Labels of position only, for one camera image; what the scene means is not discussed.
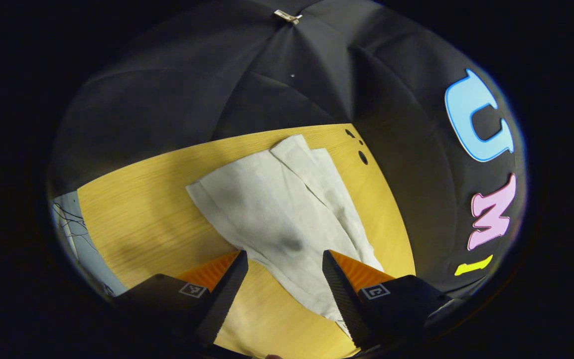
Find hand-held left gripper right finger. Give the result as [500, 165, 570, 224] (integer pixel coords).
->
[321, 249, 456, 351]

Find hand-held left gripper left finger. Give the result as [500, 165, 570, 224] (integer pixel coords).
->
[112, 249, 249, 348]

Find white jeans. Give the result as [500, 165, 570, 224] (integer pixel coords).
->
[186, 134, 385, 340]

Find black backdrop cloth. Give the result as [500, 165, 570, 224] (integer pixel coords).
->
[48, 0, 527, 300]

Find metal binder clip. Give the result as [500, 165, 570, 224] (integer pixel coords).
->
[274, 9, 303, 25]

